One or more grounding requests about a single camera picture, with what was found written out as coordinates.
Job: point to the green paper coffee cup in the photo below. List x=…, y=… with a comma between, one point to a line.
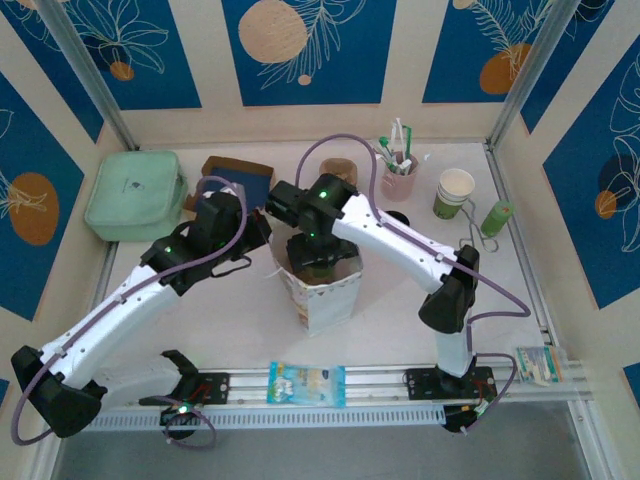
x=322, y=274

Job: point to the clear plastic straws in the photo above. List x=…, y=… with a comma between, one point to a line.
x=530, y=70

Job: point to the green cylindrical tube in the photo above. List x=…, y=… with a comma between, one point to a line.
x=496, y=220

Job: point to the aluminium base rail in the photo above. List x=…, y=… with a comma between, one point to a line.
x=375, y=379

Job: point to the aluminium frame post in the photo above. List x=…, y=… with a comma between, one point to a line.
x=85, y=70

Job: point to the mint green zip pouch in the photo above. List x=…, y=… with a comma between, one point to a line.
x=135, y=195

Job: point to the stack of green paper cups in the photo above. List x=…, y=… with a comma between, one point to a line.
x=452, y=192

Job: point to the white paper gift bag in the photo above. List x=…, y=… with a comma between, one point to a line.
x=330, y=310

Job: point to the clear packet with green print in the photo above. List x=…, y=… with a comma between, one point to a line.
x=542, y=365

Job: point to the blue snack packet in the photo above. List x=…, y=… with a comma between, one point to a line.
x=307, y=385

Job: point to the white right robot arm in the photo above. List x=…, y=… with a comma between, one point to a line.
x=450, y=300

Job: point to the brown cardboard tray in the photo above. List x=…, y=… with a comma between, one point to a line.
x=235, y=162

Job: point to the stack of pulp cup carriers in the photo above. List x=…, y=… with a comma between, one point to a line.
x=339, y=167

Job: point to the white wrapped straw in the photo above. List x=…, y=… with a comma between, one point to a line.
x=407, y=165
x=397, y=135

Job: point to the green wrapped straw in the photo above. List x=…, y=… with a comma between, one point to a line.
x=407, y=140
x=385, y=150

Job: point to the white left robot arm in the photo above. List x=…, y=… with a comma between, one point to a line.
x=120, y=325

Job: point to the stack of blue napkins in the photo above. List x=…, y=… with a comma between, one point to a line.
x=250, y=182

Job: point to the pink straw holder cup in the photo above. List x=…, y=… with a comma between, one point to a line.
x=397, y=185

